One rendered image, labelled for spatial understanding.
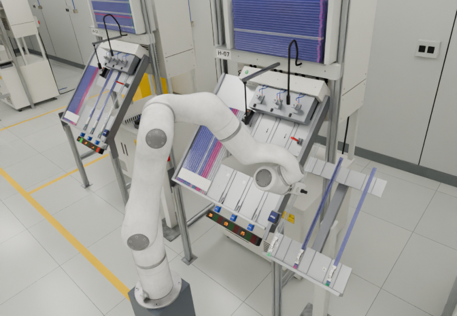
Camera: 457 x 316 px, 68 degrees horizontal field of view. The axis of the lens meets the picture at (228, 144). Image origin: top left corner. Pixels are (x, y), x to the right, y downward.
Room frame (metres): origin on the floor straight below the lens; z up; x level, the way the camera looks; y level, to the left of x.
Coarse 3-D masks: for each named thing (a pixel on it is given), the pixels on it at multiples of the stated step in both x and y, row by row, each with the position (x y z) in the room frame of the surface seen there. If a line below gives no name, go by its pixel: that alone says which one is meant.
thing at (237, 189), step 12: (228, 168) 1.52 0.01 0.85; (216, 180) 1.51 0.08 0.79; (228, 180) 1.47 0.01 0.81; (240, 180) 1.44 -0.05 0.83; (252, 180) 1.40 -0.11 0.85; (216, 192) 1.45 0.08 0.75; (228, 192) 1.42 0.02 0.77; (240, 192) 1.39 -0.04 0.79; (252, 192) 1.36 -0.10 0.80; (264, 192) 1.32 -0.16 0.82; (228, 204) 1.37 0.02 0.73; (240, 204) 1.34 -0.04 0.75; (252, 204) 1.31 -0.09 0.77; (264, 204) 1.28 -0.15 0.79; (276, 204) 1.25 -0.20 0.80; (252, 216) 1.26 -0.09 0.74; (264, 216) 1.24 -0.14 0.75
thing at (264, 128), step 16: (224, 80) 1.97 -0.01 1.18; (240, 80) 1.91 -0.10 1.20; (224, 96) 1.89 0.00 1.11; (240, 96) 1.82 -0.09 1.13; (256, 112) 1.69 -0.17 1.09; (256, 128) 1.61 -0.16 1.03; (272, 128) 1.56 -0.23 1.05; (288, 128) 1.52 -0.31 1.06; (304, 128) 1.47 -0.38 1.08; (288, 144) 1.45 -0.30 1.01
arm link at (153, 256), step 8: (128, 200) 0.99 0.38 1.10; (160, 216) 0.99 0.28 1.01; (160, 224) 0.97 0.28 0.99; (160, 232) 0.95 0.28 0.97; (160, 240) 0.93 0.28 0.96; (152, 248) 0.89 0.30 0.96; (160, 248) 0.90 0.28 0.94; (136, 256) 0.88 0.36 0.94; (144, 256) 0.87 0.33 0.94; (152, 256) 0.87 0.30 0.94; (160, 256) 0.89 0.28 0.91; (136, 264) 0.88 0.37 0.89; (144, 264) 0.86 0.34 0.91; (152, 264) 0.86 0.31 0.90
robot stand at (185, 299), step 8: (184, 280) 0.95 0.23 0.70; (184, 288) 0.91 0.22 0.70; (184, 296) 0.90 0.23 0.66; (136, 304) 0.88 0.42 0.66; (176, 304) 0.87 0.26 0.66; (184, 304) 0.90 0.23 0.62; (192, 304) 0.93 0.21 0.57; (136, 312) 0.90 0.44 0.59; (144, 312) 0.85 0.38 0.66; (152, 312) 0.82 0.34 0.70; (160, 312) 0.81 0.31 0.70; (168, 312) 0.83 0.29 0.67; (176, 312) 0.86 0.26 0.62; (184, 312) 0.89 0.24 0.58; (192, 312) 0.92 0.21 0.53
